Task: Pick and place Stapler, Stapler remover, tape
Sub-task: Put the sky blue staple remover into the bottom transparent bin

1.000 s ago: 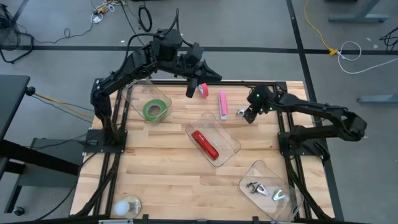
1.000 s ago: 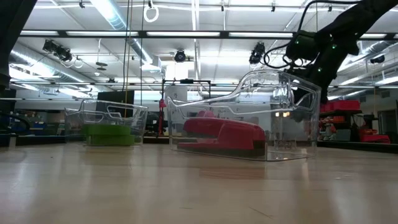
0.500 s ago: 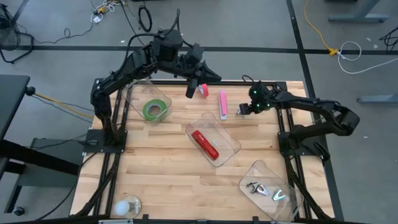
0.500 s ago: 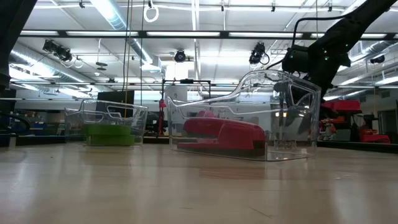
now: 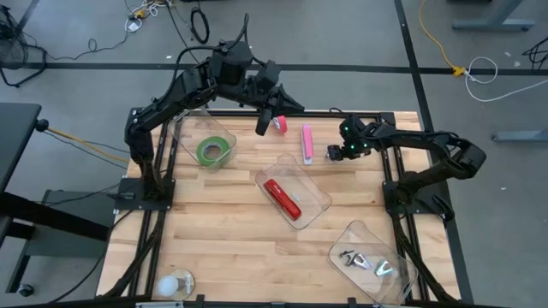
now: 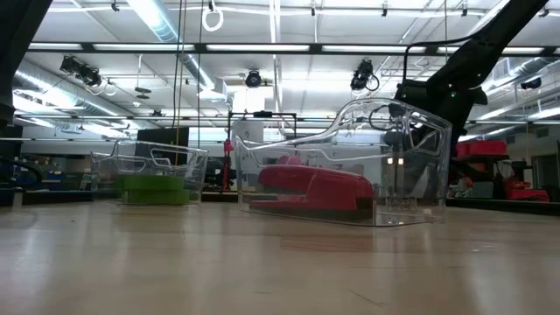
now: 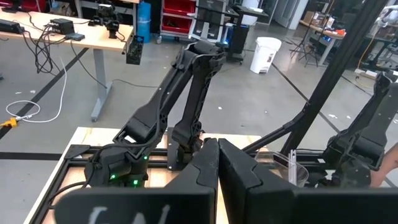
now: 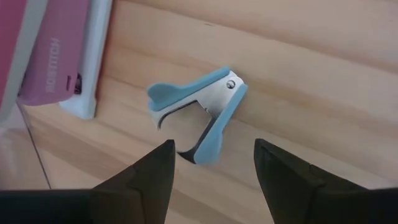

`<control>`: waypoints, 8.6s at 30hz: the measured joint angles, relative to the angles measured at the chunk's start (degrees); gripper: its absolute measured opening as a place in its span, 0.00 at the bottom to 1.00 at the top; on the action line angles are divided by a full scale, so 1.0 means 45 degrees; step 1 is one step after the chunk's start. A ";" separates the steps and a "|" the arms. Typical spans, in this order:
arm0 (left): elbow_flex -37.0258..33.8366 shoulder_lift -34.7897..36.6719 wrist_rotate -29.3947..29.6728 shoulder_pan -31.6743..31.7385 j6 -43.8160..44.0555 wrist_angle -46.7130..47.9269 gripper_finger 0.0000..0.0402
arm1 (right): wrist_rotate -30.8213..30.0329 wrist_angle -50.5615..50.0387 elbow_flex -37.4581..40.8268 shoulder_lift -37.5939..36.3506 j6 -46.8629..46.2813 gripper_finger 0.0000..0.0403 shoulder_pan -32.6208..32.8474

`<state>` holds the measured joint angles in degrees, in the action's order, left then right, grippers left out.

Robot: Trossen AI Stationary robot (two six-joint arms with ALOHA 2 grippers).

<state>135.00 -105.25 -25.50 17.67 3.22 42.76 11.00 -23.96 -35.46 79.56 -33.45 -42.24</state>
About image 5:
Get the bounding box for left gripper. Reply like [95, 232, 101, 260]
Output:
[242, 74, 307, 138]

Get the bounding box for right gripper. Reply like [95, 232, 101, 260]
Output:
[327, 113, 374, 163]

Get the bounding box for pink tape roll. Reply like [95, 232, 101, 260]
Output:
[272, 114, 289, 135]

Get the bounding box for pink stapler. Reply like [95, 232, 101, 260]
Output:
[301, 123, 315, 166]

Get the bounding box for red stapler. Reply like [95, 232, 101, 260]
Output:
[262, 178, 302, 222]

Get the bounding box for green tape roll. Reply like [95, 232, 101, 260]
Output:
[195, 135, 232, 169]

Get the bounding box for teal staple remover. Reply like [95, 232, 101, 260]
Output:
[374, 259, 394, 278]

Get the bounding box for clear plastic bin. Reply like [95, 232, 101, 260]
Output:
[166, 106, 239, 175]
[328, 220, 419, 307]
[254, 152, 333, 231]

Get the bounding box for grey floor foot bar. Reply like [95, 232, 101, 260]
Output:
[491, 130, 548, 143]

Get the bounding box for grey desk leg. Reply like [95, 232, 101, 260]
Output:
[447, 0, 536, 32]

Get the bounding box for white light bulb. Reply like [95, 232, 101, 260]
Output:
[156, 275, 194, 299]

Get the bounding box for black desk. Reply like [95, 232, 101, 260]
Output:
[0, 102, 116, 296]

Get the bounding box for black floor fan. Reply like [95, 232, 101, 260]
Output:
[0, 6, 48, 89]

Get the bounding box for black aluminium table frame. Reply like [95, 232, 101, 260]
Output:
[100, 106, 462, 308]

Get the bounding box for coiled black cable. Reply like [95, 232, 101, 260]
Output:
[189, 7, 211, 45]

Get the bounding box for long black floor cable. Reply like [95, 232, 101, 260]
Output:
[164, 0, 194, 50]

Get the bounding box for yellow extension cable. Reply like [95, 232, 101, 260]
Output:
[418, 0, 467, 78]

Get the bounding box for tangled cable bundle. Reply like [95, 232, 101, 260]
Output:
[128, 0, 172, 21]

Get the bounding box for white cable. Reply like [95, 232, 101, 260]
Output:
[464, 56, 548, 103]

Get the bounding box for thin yellow cord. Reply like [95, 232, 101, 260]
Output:
[46, 127, 129, 163]

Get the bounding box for thin black floor cable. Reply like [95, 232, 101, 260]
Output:
[45, 29, 129, 61]

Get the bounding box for black cable tangle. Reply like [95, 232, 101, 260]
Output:
[521, 36, 548, 72]

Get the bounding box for silver bracket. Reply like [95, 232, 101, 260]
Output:
[134, 301, 185, 308]

